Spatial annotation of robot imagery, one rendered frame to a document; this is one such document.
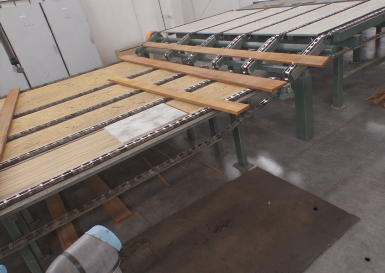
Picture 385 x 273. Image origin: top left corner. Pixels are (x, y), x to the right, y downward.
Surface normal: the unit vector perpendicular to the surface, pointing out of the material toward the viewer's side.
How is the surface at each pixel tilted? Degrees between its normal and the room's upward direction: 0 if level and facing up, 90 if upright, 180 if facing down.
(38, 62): 90
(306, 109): 90
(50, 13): 90
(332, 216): 0
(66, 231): 0
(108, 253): 83
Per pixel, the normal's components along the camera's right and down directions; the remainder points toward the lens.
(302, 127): -0.80, 0.39
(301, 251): -0.19, -0.89
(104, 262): 0.63, 0.04
